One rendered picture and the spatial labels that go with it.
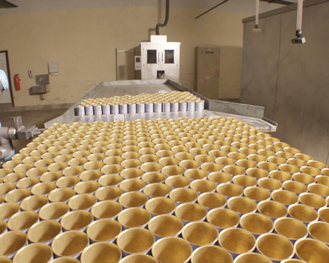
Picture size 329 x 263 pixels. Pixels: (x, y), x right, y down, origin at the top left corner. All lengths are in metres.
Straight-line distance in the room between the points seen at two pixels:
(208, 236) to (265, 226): 0.13
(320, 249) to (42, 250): 0.51
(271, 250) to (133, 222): 0.30
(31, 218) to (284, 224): 0.56
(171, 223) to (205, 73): 7.43
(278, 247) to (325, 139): 2.60
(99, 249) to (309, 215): 0.46
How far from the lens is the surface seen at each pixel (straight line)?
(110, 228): 0.50
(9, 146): 1.41
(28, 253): 0.48
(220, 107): 1.97
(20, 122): 1.36
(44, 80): 8.31
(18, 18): 8.76
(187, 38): 8.04
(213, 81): 7.93
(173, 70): 6.44
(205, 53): 7.79
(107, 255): 0.46
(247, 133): 1.12
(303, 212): 0.59
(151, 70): 6.35
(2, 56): 8.90
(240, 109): 1.91
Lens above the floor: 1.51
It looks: 18 degrees down
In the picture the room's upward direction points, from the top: straight up
